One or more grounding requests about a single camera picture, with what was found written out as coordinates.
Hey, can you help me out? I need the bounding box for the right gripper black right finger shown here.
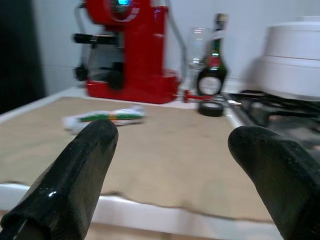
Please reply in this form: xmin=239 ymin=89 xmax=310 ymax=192
xmin=227 ymin=125 xmax=320 ymax=240

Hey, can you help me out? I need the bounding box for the dark round liqueur bottle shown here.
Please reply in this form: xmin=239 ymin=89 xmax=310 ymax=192
xmin=196 ymin=12 xmax=230 ymax=97

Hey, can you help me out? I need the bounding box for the dark tall panel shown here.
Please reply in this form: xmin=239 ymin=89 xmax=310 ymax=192
xmin=0 ymin=0 xmax=47 ymax=115

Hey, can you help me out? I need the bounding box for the white cooking pot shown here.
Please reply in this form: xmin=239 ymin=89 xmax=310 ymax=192
xmin=259 ymin=16 xmax=320 ymax=98

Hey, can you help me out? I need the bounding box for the red coffee machine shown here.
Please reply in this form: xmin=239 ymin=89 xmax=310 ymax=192
xmin=72 ymin=0 xmax=187 ymax=105

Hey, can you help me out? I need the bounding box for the white green wrapped packet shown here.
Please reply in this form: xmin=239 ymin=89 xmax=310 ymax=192
xmin=62 ymin=104 xmax=146 ymax=133

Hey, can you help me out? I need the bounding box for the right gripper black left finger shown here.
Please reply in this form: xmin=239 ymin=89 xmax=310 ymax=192
xmin=0 ymin=119 xmax=120 ymax=240

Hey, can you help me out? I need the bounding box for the steel gas hob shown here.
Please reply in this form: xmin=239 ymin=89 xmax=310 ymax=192
xmin=226 ymin=89 xmax=320 ymax=151

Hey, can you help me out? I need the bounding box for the beige counter mat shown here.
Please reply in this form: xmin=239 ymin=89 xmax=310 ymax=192
xmin=0 ymin=96 xmax=273 ymax=222

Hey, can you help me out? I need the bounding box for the red handled small tool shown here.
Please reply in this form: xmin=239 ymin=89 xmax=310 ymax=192
xmin=183 ymin=89 xmax=214 ymax=103

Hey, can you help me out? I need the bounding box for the clear tall glass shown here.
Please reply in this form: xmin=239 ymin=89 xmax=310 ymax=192
xmin=184 ymin=26 xmax=213 ymax=91

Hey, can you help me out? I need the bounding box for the black tape roll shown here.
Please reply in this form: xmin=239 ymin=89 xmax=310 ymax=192
xmin=198 ymin=99 xmax=225 ymax=118

